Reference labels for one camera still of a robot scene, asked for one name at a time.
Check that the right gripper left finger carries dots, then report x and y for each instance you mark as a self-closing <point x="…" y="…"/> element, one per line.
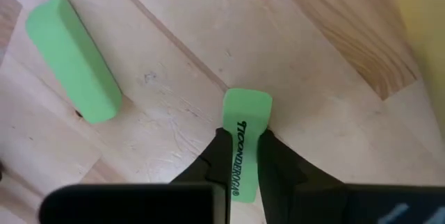
<point x="208" y="203"/>

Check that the green rectangular eraser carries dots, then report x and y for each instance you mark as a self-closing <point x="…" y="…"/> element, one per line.
<point x="247" y="112"/>
<point x="73" y="57"/>

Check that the yellow translucent plastic bin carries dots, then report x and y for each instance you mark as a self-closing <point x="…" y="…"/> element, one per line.
<point x="427" y="25"/>

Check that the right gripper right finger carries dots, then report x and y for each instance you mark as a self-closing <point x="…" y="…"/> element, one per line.
<point x="295" y="196"/>

